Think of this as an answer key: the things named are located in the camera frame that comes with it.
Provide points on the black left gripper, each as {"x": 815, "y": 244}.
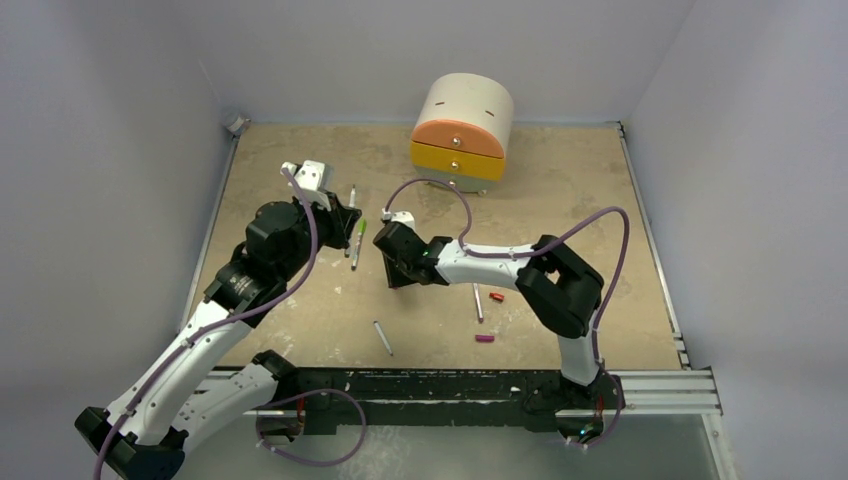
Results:
{"x": 340, "y": 221}

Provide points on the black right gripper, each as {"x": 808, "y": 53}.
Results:
{"x": 397, "y": 258}

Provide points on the grey marker pen green tip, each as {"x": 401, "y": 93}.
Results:
{"x": 360, "y": 233}

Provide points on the grey marker pen blue tip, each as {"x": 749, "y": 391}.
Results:
{"x": 352, "y": 197}

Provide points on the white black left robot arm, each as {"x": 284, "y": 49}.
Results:
{"x": 148, "y": 431}

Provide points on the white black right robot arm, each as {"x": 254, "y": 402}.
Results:
{"x": 562, "y": 289}

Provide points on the grey marker pen red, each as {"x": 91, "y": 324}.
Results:
{"x": 478, "y": 303}

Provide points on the round cream drawer cabinet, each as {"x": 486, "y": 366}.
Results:
{"x": 462, "y": 134}

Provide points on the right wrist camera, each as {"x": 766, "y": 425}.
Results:
{"x": 401, "y": 217}

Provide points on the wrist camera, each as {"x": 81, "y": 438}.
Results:
{"x": 312, "y": 177}
{"x": 401, "y": 217}

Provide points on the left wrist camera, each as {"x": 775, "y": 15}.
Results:
{"x": 312, "y": 177}

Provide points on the grey corner bracket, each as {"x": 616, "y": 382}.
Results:
{"x": 235, "y": 122}

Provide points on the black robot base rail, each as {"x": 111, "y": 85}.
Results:
{"x": 539, "y": 401}

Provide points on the aluminium frame rail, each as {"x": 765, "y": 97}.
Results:
{"x": 671, "y": 392}

